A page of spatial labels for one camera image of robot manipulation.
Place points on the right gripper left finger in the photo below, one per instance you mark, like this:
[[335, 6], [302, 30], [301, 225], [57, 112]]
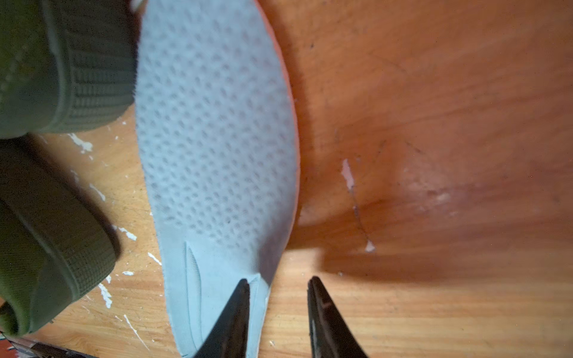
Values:
[[229, 336]]

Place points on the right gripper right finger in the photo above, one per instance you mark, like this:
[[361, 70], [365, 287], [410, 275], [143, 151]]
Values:
[[329, 334]]

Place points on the green shoe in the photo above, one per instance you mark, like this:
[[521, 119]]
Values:
[[53, 249], [66, 66]]

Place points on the grey insole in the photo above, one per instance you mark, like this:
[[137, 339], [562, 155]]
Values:
[[218, 142]]

